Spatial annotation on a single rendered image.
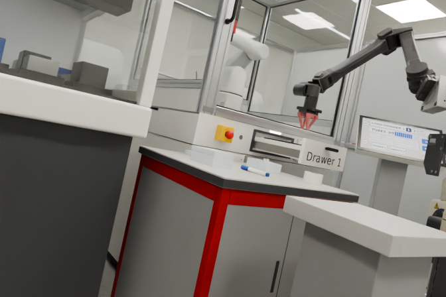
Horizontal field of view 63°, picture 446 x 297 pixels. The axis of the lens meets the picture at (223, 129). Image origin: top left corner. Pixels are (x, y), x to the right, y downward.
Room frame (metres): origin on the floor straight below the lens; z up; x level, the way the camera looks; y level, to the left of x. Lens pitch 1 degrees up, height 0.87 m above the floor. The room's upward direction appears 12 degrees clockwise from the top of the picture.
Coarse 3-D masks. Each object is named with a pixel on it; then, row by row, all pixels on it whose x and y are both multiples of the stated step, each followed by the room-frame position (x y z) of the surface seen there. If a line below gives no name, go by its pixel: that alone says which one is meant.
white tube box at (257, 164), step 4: (248, 160) 1.55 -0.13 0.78; (252, 160) 1.53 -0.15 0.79; (256, 160) 1.51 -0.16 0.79; (260, 160) 1.49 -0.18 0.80; (248, 164) 1.55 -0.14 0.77; (252, 164) 1.53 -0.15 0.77; (256, 164) 1.51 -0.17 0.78; (260, 164) 1.49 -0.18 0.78; (264, 164) 1.47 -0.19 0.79; (268, 164) 1.47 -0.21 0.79; (272, 164) 1.48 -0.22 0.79; (276, 164) 1.49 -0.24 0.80; (280, 164) 1.52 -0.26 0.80; (256, 168) 1.51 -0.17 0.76; (260, 168) 1.49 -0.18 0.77; (264, 168) 1.47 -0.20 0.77; (268, 168) 1.47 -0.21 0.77; (272, 168) 1.48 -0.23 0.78; (276, 168) 1.50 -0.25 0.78; (280, 168) 1.51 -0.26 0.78; (272, 172) 1.48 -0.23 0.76; (276, 172) 1.50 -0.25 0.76
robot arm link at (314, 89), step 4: (308, 84) 1.68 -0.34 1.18; (312, 84) 1.68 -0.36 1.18; (316, 84) 1.66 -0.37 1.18; (304, 88) 1.69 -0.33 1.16; (308, 88) 1.66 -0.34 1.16; (312, 88) 1.65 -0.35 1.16; (316, 88) 1.64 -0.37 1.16; (320, 88) 1.66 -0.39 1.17; (304, 92) 1.69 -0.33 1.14; (308, 92) 1.66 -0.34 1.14; (312, 92) 1.65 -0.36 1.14; (316, 92) 1.65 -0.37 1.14; (316, 96) 1.65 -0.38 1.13
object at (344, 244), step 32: (320, 224) 0.78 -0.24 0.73; (352, 224) 0.71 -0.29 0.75; (384, 224) 0.75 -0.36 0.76; (416, 224) 0.85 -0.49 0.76; (320, 256) 0.81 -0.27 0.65; (352, 256) 0.75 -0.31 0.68; (384, 256) 0.70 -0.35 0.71; (416, 256) 0.69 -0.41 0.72; (320, 288) 0.80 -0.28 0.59; (352, 288) 0.73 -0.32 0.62; (384, 288) 0.72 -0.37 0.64; (416, 288) 0.78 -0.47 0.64
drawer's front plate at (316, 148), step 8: (304, 144) 1.52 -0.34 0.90; (312, 144) 1.55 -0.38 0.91; (320, 144) 1.58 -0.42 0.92; (328, 144) 1.61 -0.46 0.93; (304, 152) 1.53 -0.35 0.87; (312, 152) 1.55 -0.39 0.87; (320, 152) 1.58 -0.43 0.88; (328, 152) 1.61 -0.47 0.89; (336, 152) 1.65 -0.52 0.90; (344, 152) 1.68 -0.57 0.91; (304, 160) 1.53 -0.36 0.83; (312, 160) 1.56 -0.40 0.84; (320, 160) 1.59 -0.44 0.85; (336, 160) 1.66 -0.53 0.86; (344, 160) 1.69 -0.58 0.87; (328, 168) 1.63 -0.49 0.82; (336, 168) 1.66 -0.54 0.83
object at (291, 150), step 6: (258, 138) 1.79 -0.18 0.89; (258, 144) 1.78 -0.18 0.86; (264, 144) 1.74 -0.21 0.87; (270, 144) 1.71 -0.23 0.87; (276, 144) 1.68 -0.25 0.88; (282, 144) 1.65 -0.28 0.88; (288, 144) 1.62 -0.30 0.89; (264, 150) 1.74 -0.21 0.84; (270, 150) 1.70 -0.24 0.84; (276, 150) 1.67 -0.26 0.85; (282, 150) 1.64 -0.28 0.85; (288, 150) 1.61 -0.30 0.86; (294, 150) 1.58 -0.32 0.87; (300, 150) 1.56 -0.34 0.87; (288, 156) 1.61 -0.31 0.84; (294, 156) 1.58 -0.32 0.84
